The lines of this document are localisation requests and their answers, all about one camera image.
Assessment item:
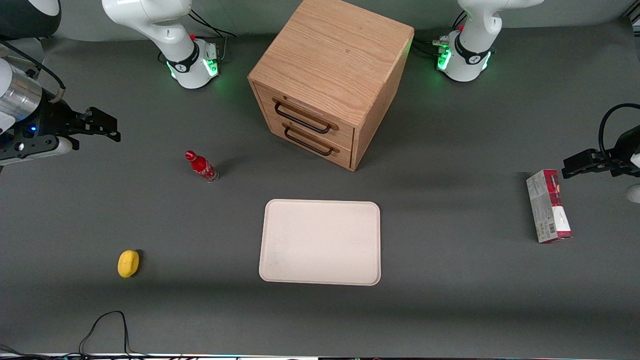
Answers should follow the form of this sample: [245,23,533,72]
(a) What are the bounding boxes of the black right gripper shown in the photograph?
[22,99,122,151]

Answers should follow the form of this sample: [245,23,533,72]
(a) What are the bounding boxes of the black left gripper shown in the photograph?
[562,125,640,179]

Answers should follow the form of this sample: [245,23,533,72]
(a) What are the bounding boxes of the wooden drawer cabinet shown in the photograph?
[247,0,415,172]

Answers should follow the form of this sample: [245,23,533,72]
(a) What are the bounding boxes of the red and grey carton box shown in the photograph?
[526,169,573,244]

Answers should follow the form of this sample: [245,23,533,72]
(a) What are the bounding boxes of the red soda bottle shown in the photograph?
[184,149,220,184]

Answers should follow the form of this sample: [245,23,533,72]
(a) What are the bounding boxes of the yellow lemon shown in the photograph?
[117,249,141,279]

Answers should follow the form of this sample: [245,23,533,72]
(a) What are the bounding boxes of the grey table mat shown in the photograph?
[0,17,640,357]

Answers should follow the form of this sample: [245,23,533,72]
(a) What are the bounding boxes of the beige rectangular tray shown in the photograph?
[258,199,382,287]

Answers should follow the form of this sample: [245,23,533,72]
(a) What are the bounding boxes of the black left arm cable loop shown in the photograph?
[598,103,640,157]

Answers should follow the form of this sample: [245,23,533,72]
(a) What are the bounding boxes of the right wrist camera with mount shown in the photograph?
[0,134,80,166]

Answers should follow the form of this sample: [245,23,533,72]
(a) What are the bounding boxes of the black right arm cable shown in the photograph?
[0,42,67,103]

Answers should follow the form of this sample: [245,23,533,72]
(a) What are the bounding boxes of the black right base cables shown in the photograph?
[189,9,237,40]

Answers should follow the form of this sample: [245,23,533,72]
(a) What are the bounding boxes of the black base cables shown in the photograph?
[412,11,468,60]
[189,9,237,40]

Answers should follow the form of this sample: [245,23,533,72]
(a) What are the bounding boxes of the black looped floor cable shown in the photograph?
[78,310,151,359]

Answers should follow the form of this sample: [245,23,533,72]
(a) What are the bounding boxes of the black left base cables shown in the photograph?
[412,11,468,60]

